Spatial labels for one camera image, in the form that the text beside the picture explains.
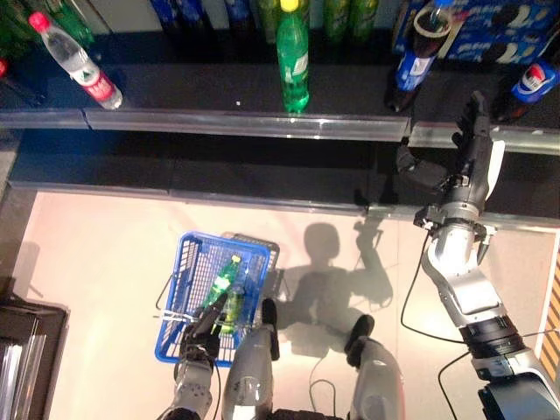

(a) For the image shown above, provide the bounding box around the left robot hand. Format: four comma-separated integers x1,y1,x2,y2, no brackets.
181,291,229,363

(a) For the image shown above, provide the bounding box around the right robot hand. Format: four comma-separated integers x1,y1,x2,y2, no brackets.
395,90,507,205

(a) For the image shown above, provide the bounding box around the green Sprite bottle yellow cap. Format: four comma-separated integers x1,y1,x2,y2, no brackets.
203,255,244,314
218,283,246,336
0,0,39,58
43,0,95,49
275,0,312,114

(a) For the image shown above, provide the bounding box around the blue plastic shopping basket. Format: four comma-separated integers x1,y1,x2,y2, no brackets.
152,230,271,364

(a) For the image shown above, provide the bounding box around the silver left robot leg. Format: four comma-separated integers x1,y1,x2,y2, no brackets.
220,297,281,420

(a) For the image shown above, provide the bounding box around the silver robot leg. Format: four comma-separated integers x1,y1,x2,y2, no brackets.
344,314,406,420
220,297,281,420

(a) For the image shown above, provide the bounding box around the blue Oreo cookie box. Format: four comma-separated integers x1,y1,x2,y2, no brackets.
437,0,560,67

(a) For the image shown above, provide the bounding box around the narrow blue cookie box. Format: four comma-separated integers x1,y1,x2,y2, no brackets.
391,0,415,53

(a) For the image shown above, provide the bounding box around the black robot torso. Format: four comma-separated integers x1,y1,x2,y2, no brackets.
271,409,351,420

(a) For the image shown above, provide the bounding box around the black cabinet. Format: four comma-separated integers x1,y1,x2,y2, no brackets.
0,299,71,420

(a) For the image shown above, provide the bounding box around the silver right robot leg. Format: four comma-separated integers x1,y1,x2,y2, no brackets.
344,314,406,420

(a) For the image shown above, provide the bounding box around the yellow black hazard tape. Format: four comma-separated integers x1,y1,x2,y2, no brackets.
540,256,560,380

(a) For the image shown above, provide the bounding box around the black store shelf unit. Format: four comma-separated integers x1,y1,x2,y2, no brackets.
0,0,560,234

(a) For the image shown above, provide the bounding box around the clear water bottle red label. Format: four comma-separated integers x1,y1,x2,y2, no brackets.
28,10,123,110

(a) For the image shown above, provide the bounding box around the Coca-Cola bottle red cap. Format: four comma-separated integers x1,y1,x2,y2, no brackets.
0,57,47,106

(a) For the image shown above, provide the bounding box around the clear plastic price rail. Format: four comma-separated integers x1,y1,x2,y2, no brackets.
8,179,171,197
409,121,560,155
366,204,560,234
0,108,88,131
84,108,412,142

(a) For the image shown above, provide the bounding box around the black forearm cable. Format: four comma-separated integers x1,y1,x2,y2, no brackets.
400,234,473,347

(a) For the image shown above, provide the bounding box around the black upper arm cable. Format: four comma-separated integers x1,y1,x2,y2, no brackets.
437,348,478,420

